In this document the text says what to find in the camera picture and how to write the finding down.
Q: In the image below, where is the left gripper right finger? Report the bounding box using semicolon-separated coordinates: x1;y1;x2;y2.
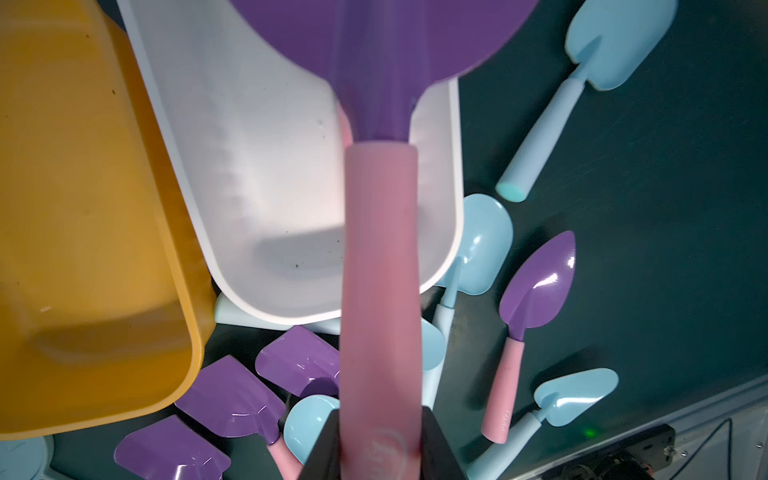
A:
420;406;466;480

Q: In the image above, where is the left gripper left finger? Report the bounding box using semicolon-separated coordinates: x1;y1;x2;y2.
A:
298;409;341;480

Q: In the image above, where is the yellow plastic storage box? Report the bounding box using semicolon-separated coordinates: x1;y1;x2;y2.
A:
1;1;215;440

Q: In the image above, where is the white plastic storage box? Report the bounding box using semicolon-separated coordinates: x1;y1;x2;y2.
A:
115;0;466;328

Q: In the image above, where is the purple pointed shovel pink handle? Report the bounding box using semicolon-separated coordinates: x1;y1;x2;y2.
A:
235;1;534;479

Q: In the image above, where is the blue shovel near white box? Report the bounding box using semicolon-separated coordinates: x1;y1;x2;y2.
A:
422;194;513;408

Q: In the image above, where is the blue round shovel centre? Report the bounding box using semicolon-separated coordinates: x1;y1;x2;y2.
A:
283;394;340;464

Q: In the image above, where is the purple square shovel right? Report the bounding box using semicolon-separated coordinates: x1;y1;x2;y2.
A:
255;326;340;398

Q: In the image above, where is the purple square shovel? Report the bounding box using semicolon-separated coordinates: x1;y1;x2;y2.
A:
175;355;303;479
113;415;231;480
255;326;340;398

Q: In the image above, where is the purple square shovel middle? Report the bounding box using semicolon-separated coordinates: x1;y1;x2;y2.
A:
175;355;303;479

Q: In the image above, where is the blue pointed shovel front right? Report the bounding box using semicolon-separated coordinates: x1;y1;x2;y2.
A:
466;368;619;480

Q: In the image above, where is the purple square shovel left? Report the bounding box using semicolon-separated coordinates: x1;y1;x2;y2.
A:
113;415;231;480

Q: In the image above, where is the blue shovel under purple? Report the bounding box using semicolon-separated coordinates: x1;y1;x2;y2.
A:
214;294;447;372

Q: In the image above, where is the blue shovel front left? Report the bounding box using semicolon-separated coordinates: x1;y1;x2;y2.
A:
0;437;52;480

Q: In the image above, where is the blue shovel far right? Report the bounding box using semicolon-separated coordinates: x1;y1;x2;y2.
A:
495;0;678;203

